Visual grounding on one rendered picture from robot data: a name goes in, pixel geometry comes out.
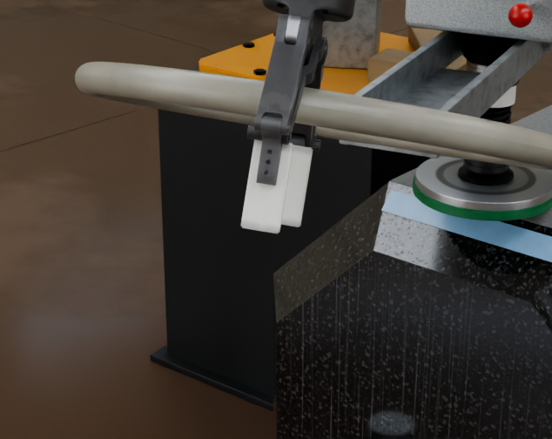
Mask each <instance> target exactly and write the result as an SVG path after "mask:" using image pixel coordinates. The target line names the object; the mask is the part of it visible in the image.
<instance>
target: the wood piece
mask: <svg viewBox="0 0 552 439"><path fill-rule="evenodd" d="M412 53H413V52H412V51H402V50H396V49H390V48H386V49H385V50H384V51H381V52H379V53H378V54H376V55H374V56H372V57H371V58H369V59H368V69H367V80H368V81H374V80H375V79H376V78H378V77H379V76H380V75H382V74H383V73H385V72H386V71H388V70H389V69H391V68H392V67H394V66H395V65H396V64H398V63H399V62H400V61H402V60H403V59H404V58H406V57H408V56H409V55H410V54H412ZM466 64H467V60H465V59H459V58H457V59H456V60H455V61H454V62H453V63H451V64H450V65H449V66H447V67H446V69H453V70H460V71H465V70H466Z"/></svg>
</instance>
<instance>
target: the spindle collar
mask: <svg viewBox="0 0 552 439"><path fill-rule="evenodd" d="M512 46H513V44H508V45H496V44H480V43H476V42H472V41H469V40H467V39H465V38H463V40H462V53H463V56H464V57H465V58H466V59H467V64H466V71H473V72H480V73H482V72H483V71H484V70H486V69H487V68H488V67H489V66H490V65H491V64H492V63H493V62H494V61H495V60H496V59H497V58H499V57H500V56H501V55H502V54H503V53H504V52H506V51H507V50H508V49H509V48H510V47H512Z"/></svg>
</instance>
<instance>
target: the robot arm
mask: <svg viewBox="0 0 552 439"><path fill-rule="evenodd" d="M262 3H263V4H264V6H265V7H266V8H267V9H269V10H272V11H275V12H278V13H280V14H279V18H278V19H277V30H276V35H275V39H274V44H273V50H272V55H271V58H270V62H269V65H268V69H267V73H266V79H265V83H264V87H263V91H262V94H261V98H260V101H259V108H258V112H257V116H256V119H254V122H253V125H254V126H252V125H249V126H248V128H247V138H250V139H254V144H253V149H252V159H251V165H250V171H249V176H248V182H247V188H246V197H245V204H244V209H243V214H242V220H241V226H242V228H247V229H252V230H257V231H262V232H268V233H279V232H280V226H281V225H286V226H296V227H300V225H301V220H302V214H303V208H304V203H305V197H306V188H307V182H308V176H309V171H310V165H311V160H312V155H313V150H314V151H319V150H320V142H321V140H319V139H316V137H317V134H316V126H313V125H303V124H298V123H294V122H295V119H296V116H297V112H298V109H299V106H300V100H301V97H302V94H303V91H304V87H308V88H314V89H320V87H321V81H322V78H323V67H324V63H325V61H326V55H327V49H328V43H327V40H326V36H322V31H323V29H322V25H323V22H325V21H332V22H346V21H348V20H350V19H351V18H352V17H353V12H354V6H355V0H262Z"/></svg>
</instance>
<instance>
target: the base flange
mask: <svg viewBox="0 0 552 439"><path fill-rule="evenodd" d="M275 35H276V31H275V32H274V33H273V34H270V35H267V36H264V37H261V38H258V39H255V40H252V41H250V42H245V43H243V44H241V45H238V46H235V47H232V48H231V49H228V50H225V51H221V52H218V53H215V54H213V55H211V56H208V57H203V58H201V59H200V60H199V71H201V72H208V73H214V74H220V75H227V76H234V77H240V78H250V79H257V80H263V81H265V79H266V73H267V69H268V65H269V62H270V58H271V55H272V50H273V44H274V39H275ZM386 48H390V49H396V50H402V51H412V52H415V49H414V48H413V46H412V45H411V44H410V43H409V42H408V37H402V36H397V35H393V34H388V33H384V32H381V33H380V48H379V52H381V51H384V50H385V49H386ZM371 82H372V81H368V80H367V69H352V68H329V67H323V78H322V81H321V87H320V89H321V90H325V91H335V92H340V93H346V94H351V95H353V94H355V93H356V92H357V91H359V90H361V89H362V88H364V87H365V86H366V85H368V84H370V83H371Z"/></svg>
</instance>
